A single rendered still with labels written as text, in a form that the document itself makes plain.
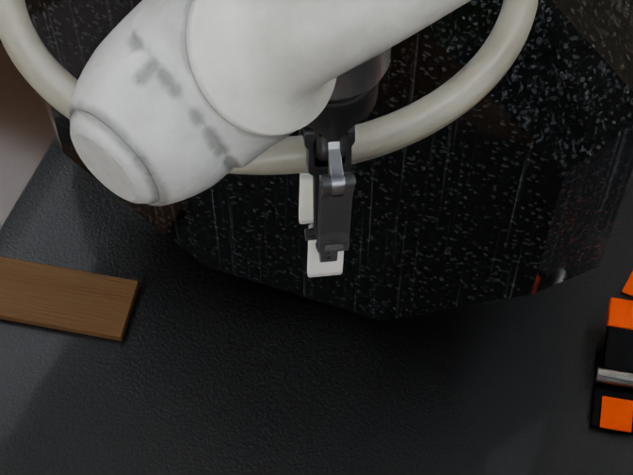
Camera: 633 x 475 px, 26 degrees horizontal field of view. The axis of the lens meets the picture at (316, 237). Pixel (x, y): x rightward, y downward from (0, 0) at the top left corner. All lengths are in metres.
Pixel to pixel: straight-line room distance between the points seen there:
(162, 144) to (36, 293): 1.38
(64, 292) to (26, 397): 0.17
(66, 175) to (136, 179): 1.48
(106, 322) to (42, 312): 0.10
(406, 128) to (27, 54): 0.32
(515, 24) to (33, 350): 1.13
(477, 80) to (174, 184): 0.42
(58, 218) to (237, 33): 1.48
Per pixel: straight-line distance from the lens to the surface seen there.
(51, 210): 2.23
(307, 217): 1.20
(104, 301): 2.11
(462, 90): 1.13
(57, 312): 2.11
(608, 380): 2.05
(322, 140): 1.02
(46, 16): 1.72
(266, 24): 0.74
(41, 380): 2.08
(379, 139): 1.09
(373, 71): 0.97
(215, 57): 0.76
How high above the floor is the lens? 1.85
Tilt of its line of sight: 58 degrees down
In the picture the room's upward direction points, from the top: straight up
